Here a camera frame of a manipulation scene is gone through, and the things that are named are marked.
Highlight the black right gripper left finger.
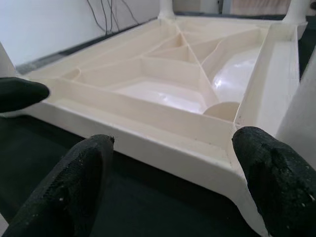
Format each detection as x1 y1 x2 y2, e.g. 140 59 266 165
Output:
0 134 116 237

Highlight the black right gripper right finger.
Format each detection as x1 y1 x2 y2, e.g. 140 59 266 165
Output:
232 126 316 237

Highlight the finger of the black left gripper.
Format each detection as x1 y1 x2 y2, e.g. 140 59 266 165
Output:
0 76 50 114

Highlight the white plastic table leg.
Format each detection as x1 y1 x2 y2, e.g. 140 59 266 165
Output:
277 48 316 151
283 0 309 25
158 0 175 20
0 41 17 78

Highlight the white plastic table top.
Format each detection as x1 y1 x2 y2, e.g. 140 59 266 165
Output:
1 16 309 237

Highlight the beige cloth covered table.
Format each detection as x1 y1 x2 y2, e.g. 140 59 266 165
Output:
222 0 291 14

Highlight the black wall cable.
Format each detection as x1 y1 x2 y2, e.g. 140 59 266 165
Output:
86 0 140 33

